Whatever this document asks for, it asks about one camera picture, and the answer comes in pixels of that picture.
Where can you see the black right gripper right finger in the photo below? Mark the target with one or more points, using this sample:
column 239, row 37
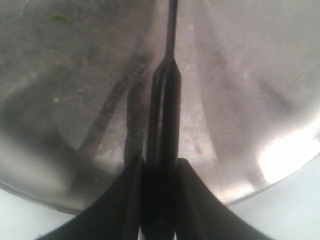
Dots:
column 201, row 216

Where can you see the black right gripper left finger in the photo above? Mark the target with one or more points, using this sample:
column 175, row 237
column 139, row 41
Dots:
column 116, row 215

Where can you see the black kitchen knife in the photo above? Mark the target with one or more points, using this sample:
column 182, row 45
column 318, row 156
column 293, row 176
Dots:
column 159, row 174

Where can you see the round steel plate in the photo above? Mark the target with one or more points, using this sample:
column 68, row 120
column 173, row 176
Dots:
column 76, row 82

